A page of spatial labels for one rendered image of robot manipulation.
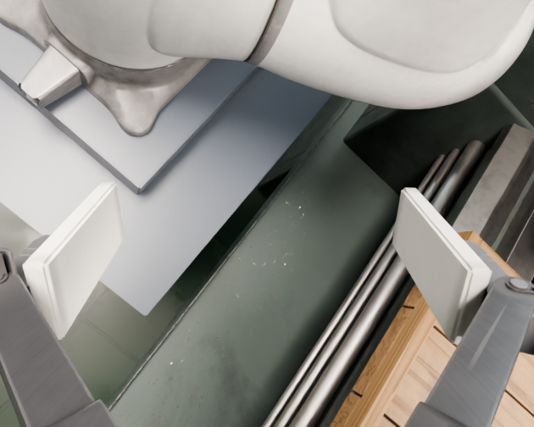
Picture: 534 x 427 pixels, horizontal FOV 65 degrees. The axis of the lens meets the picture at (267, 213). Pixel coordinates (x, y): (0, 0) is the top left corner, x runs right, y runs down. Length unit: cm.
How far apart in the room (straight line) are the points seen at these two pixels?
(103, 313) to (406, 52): 107
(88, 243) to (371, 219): 71
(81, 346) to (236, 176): 84
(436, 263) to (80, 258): 13
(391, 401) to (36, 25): 47
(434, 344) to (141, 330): 92
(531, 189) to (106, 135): 52
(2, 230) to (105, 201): 109
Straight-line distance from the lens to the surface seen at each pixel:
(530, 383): 57
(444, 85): 37
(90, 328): 125
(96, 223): 18
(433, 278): 17
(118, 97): 45
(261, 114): 55
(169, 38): 34
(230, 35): 33
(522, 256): 59
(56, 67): 44
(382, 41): 32
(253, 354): 75
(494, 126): 65
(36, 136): 51
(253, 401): 77
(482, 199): 56
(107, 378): 128
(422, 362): 47
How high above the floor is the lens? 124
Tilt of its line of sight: 70 degrees down
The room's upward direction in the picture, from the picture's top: 72 degrees clockwise
